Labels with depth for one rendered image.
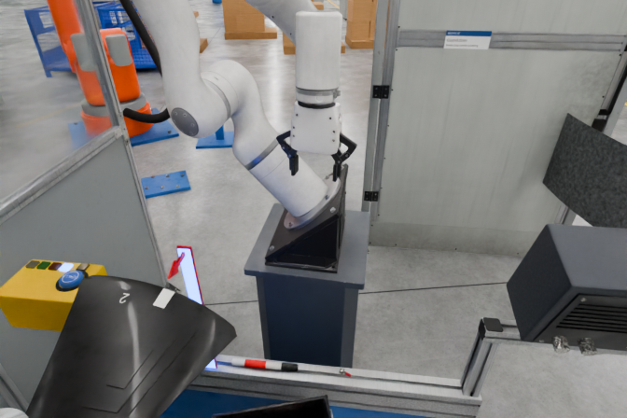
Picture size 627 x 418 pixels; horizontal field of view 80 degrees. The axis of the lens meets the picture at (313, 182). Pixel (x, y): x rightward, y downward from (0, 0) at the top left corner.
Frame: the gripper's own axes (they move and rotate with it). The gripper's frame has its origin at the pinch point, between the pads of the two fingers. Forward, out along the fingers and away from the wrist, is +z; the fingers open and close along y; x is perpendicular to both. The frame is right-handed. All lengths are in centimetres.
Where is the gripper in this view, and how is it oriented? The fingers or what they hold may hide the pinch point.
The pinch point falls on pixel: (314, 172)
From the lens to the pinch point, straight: 81.0
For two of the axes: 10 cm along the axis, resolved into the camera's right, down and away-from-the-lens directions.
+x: -2.7, 4.3, -8.6
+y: -9.6, -1.4, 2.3
